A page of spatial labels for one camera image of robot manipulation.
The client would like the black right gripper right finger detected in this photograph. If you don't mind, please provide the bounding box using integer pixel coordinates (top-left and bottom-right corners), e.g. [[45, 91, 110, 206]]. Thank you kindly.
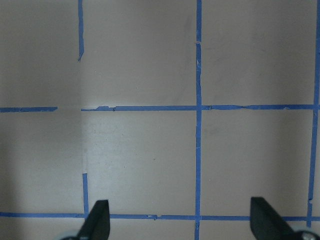
[[250, 197, 299, 240]]

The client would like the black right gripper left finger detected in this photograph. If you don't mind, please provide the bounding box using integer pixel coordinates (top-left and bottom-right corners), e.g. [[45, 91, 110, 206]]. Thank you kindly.
[[76, 200, 111, 240]]

